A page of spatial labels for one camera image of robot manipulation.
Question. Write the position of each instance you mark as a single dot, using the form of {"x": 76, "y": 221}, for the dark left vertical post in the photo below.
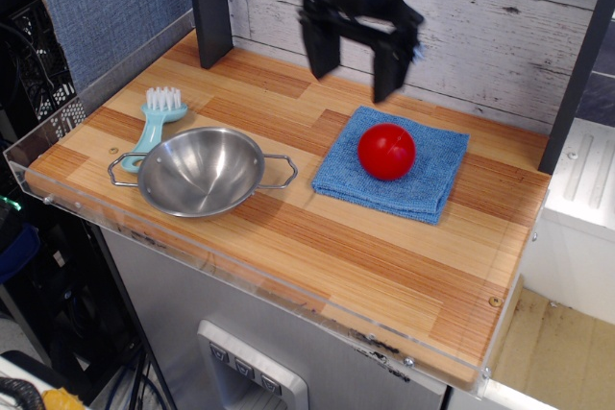
{"x": 213, "y": 30}

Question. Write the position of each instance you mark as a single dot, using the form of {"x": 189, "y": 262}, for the steel toy appliance cabinet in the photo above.
{"x": 171, "y": 299}

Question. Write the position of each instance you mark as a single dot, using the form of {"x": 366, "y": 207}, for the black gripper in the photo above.
{"x": 324, "y": 22}

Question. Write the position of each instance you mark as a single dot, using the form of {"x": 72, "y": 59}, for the blue folded cloth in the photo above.
{"x": 420, "y": 195}

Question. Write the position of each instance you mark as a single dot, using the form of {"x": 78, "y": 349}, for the white grooved sink unit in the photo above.
{"x": 570, "y": 254}

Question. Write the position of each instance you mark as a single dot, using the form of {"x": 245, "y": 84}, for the clear acrylic table guard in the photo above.
{"x": 398, "y": 286}

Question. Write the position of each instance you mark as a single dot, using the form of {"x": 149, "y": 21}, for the dark vertical post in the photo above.
{"x": 213, "y": 30}
{"x": 588, "y": 53}

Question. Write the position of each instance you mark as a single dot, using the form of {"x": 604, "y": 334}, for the dark right vertical post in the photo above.
{"x": 588, "y": 53}

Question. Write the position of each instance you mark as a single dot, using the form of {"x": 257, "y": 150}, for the black plastic crate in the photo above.
{"x": 35, "y": 78}

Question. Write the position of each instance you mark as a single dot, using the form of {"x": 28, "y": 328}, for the light blue scrub brush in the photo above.
{"x": 162, "y": 105}

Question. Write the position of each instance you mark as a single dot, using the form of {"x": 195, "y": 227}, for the yellow object at corner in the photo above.
{"x": 60, "y": 399}

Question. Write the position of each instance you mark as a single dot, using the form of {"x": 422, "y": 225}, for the red ball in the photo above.
{"x": 386, "y": 151}

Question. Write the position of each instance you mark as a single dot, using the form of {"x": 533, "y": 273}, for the steel bowl with handles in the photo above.
{"x": 202, "y": 172}

